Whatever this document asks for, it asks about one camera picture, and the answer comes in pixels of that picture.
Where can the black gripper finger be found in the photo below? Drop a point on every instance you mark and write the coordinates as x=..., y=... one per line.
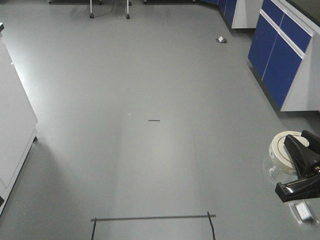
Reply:
x=306, y=159
x=301, y=189

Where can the glass jar with cream lid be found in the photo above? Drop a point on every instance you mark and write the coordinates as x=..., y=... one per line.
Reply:
x=278, y=165

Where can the floor power outlet box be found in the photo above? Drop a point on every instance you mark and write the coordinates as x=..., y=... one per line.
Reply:
x=301, y=212

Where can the blue lab cabinet right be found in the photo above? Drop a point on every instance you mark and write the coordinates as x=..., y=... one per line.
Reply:
x=285, y=50

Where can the small floor debris object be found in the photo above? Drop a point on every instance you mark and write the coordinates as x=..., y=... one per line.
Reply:
x=221, y=40

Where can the white cabinet left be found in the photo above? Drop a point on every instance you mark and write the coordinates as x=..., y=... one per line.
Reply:
x=17, y=125

